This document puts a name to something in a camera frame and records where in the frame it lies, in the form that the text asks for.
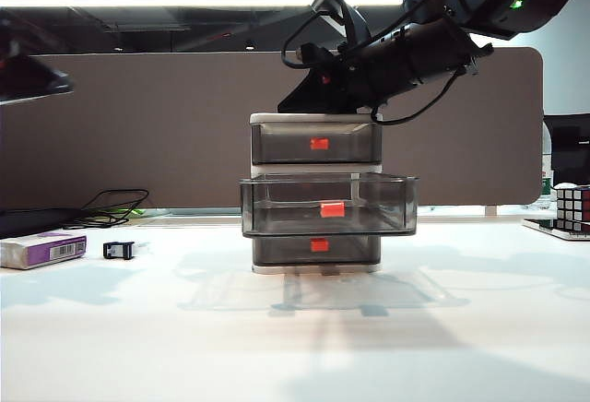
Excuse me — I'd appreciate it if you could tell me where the white plastic drawer cabinet frame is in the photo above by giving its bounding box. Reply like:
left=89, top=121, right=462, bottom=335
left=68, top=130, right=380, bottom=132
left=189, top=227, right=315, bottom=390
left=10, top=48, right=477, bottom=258
left=249, top=112, right=384, bottom=277

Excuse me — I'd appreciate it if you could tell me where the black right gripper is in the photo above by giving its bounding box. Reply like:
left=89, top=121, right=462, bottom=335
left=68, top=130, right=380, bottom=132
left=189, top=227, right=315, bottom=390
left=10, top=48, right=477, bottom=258
left=276, top=41, right=384, bottom=115

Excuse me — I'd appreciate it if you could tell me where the brown desk partition panel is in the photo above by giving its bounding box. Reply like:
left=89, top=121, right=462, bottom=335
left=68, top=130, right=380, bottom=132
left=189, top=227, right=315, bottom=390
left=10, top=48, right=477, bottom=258
left=0, top=46, right=546, bottom=218

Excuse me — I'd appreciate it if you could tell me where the green white bottle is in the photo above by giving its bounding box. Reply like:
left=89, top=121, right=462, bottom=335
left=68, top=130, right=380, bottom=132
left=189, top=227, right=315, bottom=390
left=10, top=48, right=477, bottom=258
left=540, top=122, right=555, bottom=201

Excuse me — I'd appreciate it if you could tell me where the thin black mouse cable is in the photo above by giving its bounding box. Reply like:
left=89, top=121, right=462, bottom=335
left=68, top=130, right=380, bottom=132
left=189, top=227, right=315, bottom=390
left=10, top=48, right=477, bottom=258
left=61, top=188, right=151, bottom=231

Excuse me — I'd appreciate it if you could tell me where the black Rubik's cube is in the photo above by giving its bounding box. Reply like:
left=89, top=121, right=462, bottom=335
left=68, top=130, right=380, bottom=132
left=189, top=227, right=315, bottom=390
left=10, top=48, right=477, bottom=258
left=554, top=182, right=590, bottom=234

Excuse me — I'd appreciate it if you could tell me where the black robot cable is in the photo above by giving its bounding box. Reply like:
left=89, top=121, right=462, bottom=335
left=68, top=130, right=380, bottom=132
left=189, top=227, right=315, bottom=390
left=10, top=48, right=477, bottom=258
left=281, top=5, right=352, bottom=70
left=369, top=66, right=467, bottom=126

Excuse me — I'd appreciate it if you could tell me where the smoky transparent drawer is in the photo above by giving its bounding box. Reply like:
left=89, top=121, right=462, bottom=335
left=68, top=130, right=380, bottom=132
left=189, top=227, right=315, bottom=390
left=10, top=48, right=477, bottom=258
left=252, top=233, right=383, bottom=267
left=239, top=171, right=420, bottom=240
left=250, top=120, right=384, bottom=166

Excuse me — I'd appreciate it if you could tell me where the black monitor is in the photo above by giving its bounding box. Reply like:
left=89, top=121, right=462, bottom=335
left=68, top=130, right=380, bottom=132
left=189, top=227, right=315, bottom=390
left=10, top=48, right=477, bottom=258
left=543, top=114, right=590, bottom=189

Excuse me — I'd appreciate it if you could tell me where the white cube stand tray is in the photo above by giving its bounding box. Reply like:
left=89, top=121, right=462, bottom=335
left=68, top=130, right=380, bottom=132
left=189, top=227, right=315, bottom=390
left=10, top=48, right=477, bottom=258
left=521, top=217, right=590, bottom=242

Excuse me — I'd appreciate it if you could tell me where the long ceiling light strip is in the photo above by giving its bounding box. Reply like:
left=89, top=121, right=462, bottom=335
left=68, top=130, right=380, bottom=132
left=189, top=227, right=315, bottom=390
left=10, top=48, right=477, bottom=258
left=0, top=0, right=405, bottom=9

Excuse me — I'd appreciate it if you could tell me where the purple white tissue pack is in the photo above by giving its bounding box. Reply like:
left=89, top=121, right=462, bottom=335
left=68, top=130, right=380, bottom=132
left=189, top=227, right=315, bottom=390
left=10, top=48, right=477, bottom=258
left=0, top=230, right=89, bottom=271

